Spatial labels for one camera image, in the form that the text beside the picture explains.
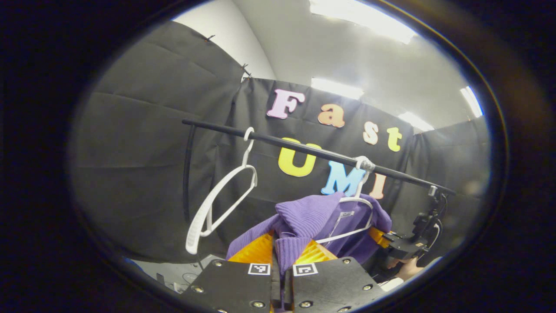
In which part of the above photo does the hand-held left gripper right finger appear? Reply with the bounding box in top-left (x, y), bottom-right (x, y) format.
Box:
top-left (285, 239), bottom-right (387, 313)

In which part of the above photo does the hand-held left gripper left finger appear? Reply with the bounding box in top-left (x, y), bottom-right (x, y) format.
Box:
top-left (179, 230), bottom-right (275, 313)

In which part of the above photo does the purple knit cardigan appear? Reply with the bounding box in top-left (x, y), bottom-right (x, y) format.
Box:
top-left (226, 192), bottom-right (392, 311)

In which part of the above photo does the white plastic hanger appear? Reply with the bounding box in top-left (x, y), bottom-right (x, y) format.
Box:
top-left (315, 156), bottom-right (376, 245)
top-left (185, 127), bottom-right (258, 255)

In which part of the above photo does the black clothes rack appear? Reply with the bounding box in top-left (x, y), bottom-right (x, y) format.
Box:
top-left (182, 119), bottom-right (457, 226)

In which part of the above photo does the black backdrop cloth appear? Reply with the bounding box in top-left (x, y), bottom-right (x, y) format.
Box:
top-left (69, 21), bottom-right (491, 263)

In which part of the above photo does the large ceiling light panel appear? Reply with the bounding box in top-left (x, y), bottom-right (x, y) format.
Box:
top-left (309, 0), bottom-right (417, 44)

